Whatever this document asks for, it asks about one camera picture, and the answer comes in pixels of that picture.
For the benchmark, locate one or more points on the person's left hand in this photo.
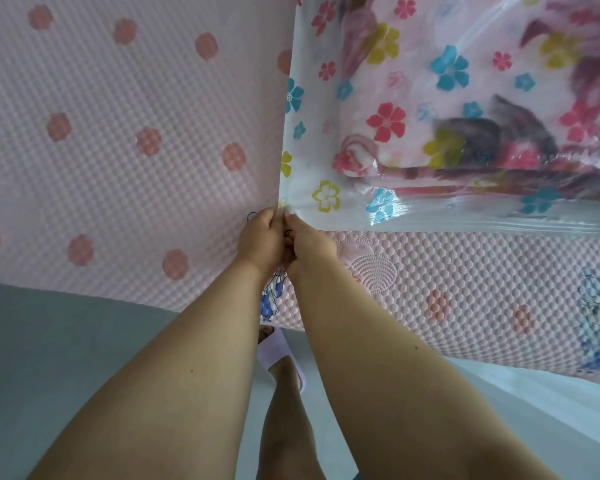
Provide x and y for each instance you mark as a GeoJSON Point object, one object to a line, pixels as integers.
{"type": "Point", "coordinates": [260, 242]}

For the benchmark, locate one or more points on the person's right hand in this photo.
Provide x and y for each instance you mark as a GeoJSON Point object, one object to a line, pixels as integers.
{"type": "Point", "coordinates": [315, 249]}

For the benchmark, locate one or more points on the flower-print plastic storage bag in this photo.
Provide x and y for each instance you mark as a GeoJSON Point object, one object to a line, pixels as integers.
{"type": "Point", "coordinates": [310, 144]}

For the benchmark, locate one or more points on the red floral blanket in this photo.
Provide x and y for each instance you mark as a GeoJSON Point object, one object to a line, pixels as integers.
{"type": "Point", "coordinates": [430, 119]}

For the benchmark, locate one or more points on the person's left forearm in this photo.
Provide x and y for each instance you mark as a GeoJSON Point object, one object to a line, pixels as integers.
{"type": "Point", "coordinates": [180, 384]}

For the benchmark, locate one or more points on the person's right forearm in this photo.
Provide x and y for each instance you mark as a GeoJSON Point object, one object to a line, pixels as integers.
{"type": "Point", "coordinates": [390, 384]}

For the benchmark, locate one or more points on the person's left leg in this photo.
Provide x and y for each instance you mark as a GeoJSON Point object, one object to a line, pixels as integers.
{"type": "Point", "coordinates": [290, 434]}

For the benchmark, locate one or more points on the lilac left slipper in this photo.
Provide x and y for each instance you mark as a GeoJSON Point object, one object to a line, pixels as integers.
{"type": "Point", "coordinates": [272, 352]}

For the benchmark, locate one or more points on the pink cartoon bed sheet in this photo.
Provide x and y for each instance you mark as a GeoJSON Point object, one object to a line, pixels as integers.
{"type": "Point", "coordinates": [130, 169]}

